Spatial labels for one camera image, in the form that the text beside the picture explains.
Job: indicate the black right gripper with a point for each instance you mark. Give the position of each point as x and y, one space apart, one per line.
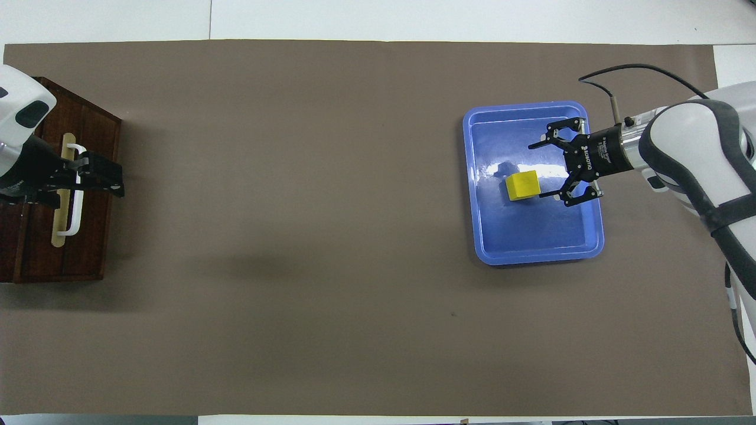
602 154

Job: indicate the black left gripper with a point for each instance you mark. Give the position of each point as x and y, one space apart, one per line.
35 177

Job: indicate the yellow cube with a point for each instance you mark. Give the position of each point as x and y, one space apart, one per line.
522 186

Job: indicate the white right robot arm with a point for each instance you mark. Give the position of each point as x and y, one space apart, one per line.
685 141

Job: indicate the dark wooden drawer cabinet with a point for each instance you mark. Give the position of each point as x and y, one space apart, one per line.
7 248

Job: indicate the blue plastic tray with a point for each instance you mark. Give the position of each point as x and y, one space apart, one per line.
531 236

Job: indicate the brown table mat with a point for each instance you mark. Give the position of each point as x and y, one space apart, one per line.
295 236

